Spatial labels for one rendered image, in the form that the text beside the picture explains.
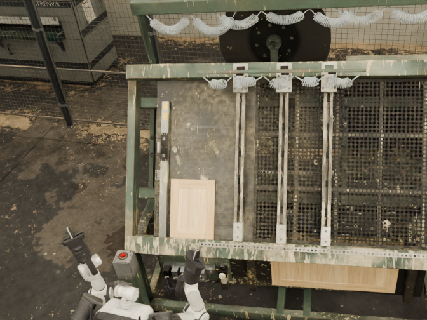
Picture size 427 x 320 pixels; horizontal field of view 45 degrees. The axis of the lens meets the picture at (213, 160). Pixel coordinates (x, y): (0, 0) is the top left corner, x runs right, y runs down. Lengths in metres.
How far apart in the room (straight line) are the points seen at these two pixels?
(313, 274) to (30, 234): 2.84
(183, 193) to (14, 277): 2.09
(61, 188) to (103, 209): 0.67
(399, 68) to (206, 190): 1.48
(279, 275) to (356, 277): 0.55
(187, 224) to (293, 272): 0.91
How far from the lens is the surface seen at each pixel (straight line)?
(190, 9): 3.72
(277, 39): 3.74
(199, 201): 3.55
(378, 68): 3.45
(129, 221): 3.68
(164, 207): 3.60
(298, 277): 4.00
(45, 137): 6.76
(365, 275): 3.96
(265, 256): 3.49
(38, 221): 5.53
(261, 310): 4.04
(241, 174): 3.44
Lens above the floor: 3.46
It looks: 38 degrees down
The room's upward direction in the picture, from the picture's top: 8 degrees counter-clockwise
